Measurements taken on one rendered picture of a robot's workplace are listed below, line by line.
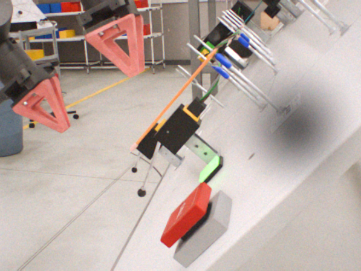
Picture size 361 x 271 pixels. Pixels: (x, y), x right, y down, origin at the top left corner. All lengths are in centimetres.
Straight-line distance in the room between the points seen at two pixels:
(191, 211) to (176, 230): 2
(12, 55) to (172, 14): 781
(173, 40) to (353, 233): 767
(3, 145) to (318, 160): 390
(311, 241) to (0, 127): 344
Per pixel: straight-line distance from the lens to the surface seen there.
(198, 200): 37
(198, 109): 61
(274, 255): 88
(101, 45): 58
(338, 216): 104
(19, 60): 67
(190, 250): 38
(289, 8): 113
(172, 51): 850
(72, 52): 943
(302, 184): 31
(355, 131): 31
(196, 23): 153
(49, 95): 65
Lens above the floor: 128
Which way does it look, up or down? 18 degrees down
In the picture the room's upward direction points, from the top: 3 degrees counter-clockwise
